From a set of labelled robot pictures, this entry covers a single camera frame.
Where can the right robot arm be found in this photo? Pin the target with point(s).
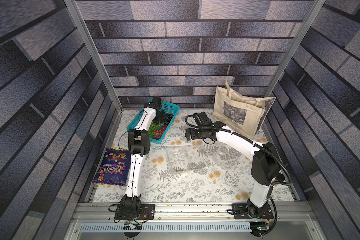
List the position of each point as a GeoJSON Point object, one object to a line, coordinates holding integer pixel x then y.
{"type": "Point", "coordinates": [267, 169]}

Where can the green grape bunch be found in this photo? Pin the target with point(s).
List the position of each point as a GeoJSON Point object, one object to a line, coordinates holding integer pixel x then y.
{"type": "Point", "coordinates": [153, 130]}

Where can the clear clamshell container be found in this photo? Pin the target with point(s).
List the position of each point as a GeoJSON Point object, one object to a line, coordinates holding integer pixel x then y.
{"type": "Point", "coordinates": [181, 158]}
{"type": "Point", "coordinates": [228, 158]}

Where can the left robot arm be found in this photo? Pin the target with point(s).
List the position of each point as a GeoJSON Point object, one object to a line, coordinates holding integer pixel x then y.
{"type": "Point", "coordinates": [139, 146]}

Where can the black grape bunch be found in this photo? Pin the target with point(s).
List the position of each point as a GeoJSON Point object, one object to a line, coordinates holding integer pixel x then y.
{"type": "Point", "coordinates": [168, 119]}

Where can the teal plastic basket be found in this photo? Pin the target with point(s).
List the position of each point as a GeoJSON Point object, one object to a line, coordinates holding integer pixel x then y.
{"type": "Point", "coordinates": [146, 115]}

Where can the floral tablecloth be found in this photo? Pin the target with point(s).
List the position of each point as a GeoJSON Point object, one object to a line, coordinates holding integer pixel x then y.
{"type": "Point", "coordinates": [206, 183]}

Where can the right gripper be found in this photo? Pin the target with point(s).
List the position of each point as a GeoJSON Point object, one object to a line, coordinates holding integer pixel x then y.
{"type": "Point", "coordinates": [193, 132]}

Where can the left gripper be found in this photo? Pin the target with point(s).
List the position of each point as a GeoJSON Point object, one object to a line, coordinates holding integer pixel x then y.
{"type": "Point", "coordinates": [164, 116]}

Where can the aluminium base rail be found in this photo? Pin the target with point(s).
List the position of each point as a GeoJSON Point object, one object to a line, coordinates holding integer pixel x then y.
{"type": "Point", "coordinates": [186, 221]}

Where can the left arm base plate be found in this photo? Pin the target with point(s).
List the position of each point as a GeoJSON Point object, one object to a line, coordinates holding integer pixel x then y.
{"type": "Point", "coordinates": [145, 213]}

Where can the clear clamshell container front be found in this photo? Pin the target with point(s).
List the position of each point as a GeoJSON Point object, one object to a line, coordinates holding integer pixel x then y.
{"type": "Point", "coordinates": [181, 158]}

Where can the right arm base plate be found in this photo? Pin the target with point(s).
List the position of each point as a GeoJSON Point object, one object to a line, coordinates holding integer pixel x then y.
{"type": "Point", "coordinates": [243, 212]}

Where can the beige canvas tote bag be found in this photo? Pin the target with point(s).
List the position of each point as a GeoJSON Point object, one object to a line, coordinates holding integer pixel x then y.
{"type": "Point", "coordinates": [244, 115]}

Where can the clear clamshell container right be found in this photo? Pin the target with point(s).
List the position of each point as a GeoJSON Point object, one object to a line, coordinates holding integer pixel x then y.
{"type": "Point", "coordinates": [228, 158]}

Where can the purple snack bag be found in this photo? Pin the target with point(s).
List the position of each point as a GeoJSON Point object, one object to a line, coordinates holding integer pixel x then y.
{"type": "Point", "coordinates": [114, 168]}

